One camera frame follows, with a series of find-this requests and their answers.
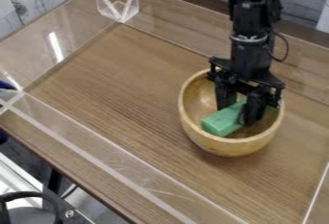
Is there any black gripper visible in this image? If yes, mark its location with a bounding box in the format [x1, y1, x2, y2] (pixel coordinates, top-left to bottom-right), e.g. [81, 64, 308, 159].
[208, 38, 285, 126]

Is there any green rectangular block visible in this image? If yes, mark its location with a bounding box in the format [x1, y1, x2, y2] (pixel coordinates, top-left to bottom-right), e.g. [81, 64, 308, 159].
[201, 96, 280, 138]

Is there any light brown wooden bowl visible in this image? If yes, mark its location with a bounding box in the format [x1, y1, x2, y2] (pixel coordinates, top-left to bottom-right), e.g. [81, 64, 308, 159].
[178, 69, 285, 158]

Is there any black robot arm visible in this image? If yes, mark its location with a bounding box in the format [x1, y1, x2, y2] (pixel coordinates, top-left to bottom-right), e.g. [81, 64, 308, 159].
[208, 0, 285, 126]

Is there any black table leg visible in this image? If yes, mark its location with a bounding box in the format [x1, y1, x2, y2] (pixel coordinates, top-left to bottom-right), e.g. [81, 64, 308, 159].
[49, 169, 63, 194]

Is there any blue object at left edge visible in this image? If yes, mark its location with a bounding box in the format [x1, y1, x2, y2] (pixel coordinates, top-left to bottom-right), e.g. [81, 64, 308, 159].
[0, 80, 17, 90]

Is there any clear acrylic tray wall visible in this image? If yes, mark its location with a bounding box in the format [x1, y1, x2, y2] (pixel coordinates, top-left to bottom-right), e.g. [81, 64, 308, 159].
[0, 0, 329, 224]

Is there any black metal bracket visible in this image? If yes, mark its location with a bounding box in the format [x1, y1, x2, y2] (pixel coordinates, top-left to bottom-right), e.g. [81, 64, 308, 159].
[43, 188, 95, 224]

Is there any black cable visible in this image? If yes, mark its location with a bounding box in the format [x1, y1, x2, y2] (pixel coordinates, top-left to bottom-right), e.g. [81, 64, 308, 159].
[0, 191, 65, 224]

